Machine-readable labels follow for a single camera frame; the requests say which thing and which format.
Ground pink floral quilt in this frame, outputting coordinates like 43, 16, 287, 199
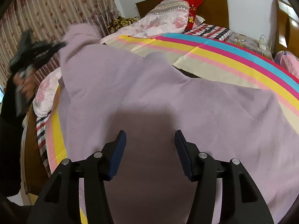
33, 0, 189, 118

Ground purple knit pants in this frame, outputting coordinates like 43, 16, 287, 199
59, 23, 298, 223

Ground small dark wooden headboard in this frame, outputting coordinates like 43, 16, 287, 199
136, 0, 229, 28

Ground yellow black patterned cloth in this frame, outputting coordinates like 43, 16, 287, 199
107, 16, 140, 34

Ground pink bed sheet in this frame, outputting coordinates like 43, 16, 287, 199
274, 51, 299, 78

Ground colourful striped blanket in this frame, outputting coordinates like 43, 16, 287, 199
48, 34, 298, 170

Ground floral striped curtain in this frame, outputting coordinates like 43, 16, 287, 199
1, 0, 119, 87

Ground person's left hand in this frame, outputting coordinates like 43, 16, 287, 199
13, 68, 38, 102

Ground large glossy wooden headboard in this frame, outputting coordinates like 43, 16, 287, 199
273, 0, 299, 57

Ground covered nightstand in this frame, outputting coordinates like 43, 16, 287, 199
226, 32, 273, 60

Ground red floral pillow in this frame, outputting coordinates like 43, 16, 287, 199
161, 0, 204, 32

